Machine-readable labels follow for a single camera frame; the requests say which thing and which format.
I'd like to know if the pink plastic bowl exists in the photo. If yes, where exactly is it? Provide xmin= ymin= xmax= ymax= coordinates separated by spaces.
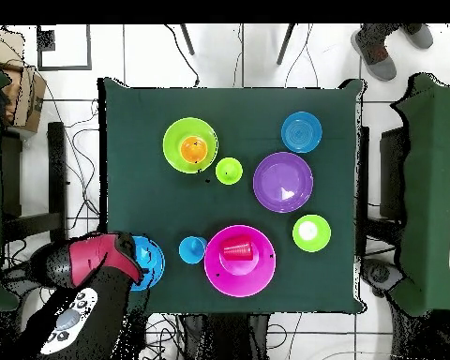
xmin=202 ymin=224 xmax=278 ymax=298

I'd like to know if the cardboard box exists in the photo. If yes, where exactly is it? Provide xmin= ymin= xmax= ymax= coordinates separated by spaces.
xmin=0 ymin=28 xmax=25 ymax=70
xmin=0 ymin=63 xmax=49 ymax=135

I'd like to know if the black square frame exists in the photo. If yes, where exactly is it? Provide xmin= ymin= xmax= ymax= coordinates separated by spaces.
xmin=36 ymin=24 xmax=93 ymax=71

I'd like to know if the blue plastic cup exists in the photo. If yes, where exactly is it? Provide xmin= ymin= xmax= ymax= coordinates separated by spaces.
xmin=178 ymin=235 xmax=208 ymax=265

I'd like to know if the purple plastic bowl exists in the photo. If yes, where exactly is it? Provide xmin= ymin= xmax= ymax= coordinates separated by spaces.
xmin=252 ymin=151 xmax=315 ymax=214

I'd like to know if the small green ribbed bowl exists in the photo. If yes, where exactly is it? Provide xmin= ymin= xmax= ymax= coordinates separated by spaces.
xmin=292 ymin=214 xmax=332 ymax=253

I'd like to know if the dark green tablecloth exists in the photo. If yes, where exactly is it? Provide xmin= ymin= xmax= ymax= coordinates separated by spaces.
xmin=97 ymin=77 xmax=368 ymax=315

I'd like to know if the large blue plastic bowl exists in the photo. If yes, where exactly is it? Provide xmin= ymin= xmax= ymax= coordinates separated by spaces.
xmin=129 ymin=234 xmax=167 ymax=293

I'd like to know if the red plastic cup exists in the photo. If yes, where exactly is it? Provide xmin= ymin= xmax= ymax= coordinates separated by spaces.
xmin=221 ymin=234 xmax=255 ymax=263

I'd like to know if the green plastic cup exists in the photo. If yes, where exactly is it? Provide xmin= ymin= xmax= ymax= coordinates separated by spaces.
xmin=215 ymin=157 xmax=244 ymax=186

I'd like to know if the large green plastic bowl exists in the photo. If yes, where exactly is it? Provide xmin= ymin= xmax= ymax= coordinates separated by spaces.
xmin=161 ymin=116 xmax=219 ymax=174

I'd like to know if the orange plastic cup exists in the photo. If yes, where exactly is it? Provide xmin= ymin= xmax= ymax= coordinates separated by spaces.
xmin=179 ymin=135 xmax=209 ymax=165

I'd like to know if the grey pedestal foot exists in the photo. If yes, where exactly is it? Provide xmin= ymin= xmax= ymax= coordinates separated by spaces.
xmin=1 ymin=260 xmax=42 ymax=299
xmin=360 ymin=257 xmax=405 ymax=298

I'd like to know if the black tripod leg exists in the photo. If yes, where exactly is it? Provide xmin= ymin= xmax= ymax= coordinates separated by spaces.
xmin=276 ymin=23 xmax=297 ymax=66
xmin=178 ymin=23 xmax=196 ymax=56

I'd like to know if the black power strip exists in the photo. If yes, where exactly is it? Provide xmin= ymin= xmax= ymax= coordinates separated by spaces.
xmin=128 ymin=314 xmax=148 ymax=352

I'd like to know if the small blue patterned bowl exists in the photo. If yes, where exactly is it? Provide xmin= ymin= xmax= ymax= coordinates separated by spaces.
xmin=280 ymin=111 xmax=323 ymax=155

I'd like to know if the black metal stand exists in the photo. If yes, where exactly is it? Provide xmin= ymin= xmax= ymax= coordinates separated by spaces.
xmin=1 ymin=121 xmax=69 ymax=255

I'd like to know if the thin black cable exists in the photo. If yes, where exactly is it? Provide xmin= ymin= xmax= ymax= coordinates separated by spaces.
xmin=163 ymin=23 xmax=202 ymax=88

